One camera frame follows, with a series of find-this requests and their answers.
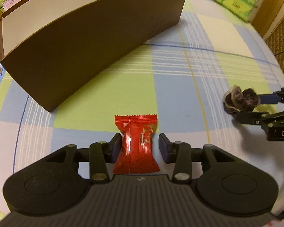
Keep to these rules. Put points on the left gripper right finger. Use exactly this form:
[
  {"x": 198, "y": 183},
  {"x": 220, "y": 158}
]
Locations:
[{"x": 179, "y": 153}]

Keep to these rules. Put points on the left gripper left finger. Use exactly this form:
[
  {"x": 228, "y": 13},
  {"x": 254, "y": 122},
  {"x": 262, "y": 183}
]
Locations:
[{"x": 101, "y": 153}]

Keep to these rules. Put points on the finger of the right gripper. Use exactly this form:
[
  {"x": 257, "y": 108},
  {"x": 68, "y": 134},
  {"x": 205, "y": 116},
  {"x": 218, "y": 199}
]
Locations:
[
  {"x": 254, "y": 118},
  {"x": 270, "y": 99}
]

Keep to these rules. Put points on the red snack packet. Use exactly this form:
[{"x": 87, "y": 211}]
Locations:
[{"x": 136, "y": 155}]

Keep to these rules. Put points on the checkered tablecloth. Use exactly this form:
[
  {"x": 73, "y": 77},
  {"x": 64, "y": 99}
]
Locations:
[{"x": 181, "y": 75}]

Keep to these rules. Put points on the brown cardboard box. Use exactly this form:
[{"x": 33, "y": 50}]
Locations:
[{"x": 51, "y": 48}]

